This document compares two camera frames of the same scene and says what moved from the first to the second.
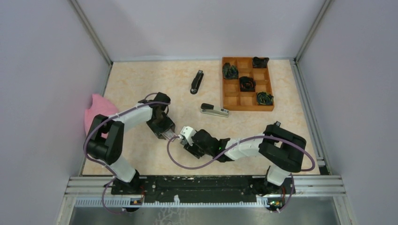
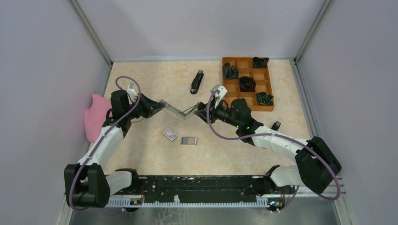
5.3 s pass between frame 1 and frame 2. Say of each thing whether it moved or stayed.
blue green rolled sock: stayed
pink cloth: stayed
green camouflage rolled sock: stayed
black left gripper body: moved
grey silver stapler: moved
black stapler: stayed
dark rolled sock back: stayed
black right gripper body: moved
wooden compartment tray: stayed
